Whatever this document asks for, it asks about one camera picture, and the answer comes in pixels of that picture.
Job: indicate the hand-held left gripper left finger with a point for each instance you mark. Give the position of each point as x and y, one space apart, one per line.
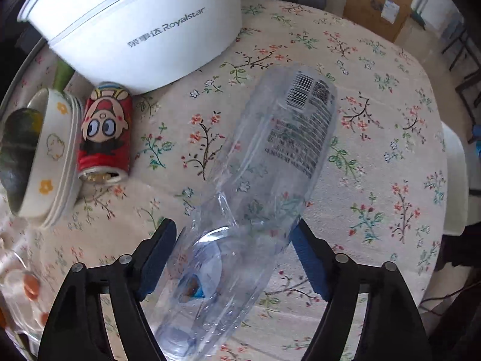
158 255

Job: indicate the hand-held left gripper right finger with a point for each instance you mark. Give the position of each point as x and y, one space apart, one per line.
312 267

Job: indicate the clear plastic bottle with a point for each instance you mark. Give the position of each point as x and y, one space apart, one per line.
285 150

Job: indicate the red cartoon drink can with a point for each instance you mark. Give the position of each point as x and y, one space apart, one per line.
107 135

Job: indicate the clear glass with orange dots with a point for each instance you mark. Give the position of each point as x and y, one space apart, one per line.
15 289

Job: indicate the flower print ceramic bowl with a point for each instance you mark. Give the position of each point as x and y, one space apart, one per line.
52 146

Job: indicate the white chair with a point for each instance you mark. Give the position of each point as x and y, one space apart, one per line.
454 176

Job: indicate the dark green squash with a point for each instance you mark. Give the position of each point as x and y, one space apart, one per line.
18 150

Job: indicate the green vegetable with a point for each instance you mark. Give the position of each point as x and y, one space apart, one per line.
63 75

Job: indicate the black metal chair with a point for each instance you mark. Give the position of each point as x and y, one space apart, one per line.
468 82

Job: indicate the white electric cooking pot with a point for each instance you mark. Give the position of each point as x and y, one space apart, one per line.
150 7

